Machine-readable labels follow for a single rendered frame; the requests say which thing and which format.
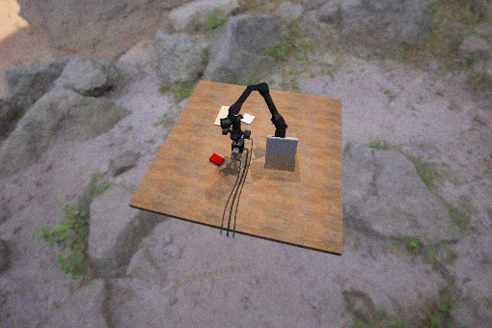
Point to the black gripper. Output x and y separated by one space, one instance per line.
246 134

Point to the red rectangular block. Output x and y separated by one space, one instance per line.
216 159

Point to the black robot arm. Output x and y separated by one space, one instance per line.
233 120

